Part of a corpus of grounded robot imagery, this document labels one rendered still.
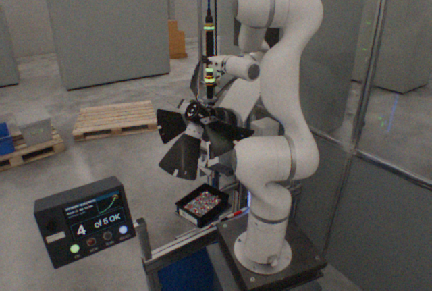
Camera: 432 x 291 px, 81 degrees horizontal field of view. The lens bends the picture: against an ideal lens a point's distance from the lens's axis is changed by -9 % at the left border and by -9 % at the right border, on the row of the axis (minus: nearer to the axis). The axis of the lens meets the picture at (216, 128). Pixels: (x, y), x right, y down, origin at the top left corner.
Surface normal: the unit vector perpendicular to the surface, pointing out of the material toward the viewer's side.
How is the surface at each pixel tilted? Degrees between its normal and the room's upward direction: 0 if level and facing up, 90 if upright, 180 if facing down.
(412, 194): 90
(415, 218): 90
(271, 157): 58
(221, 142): 22
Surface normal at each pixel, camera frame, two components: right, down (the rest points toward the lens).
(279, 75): -0.21, 0.15
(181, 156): -0.07, -0.26
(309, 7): 0.14, 0.13
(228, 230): 0.03, -0.90
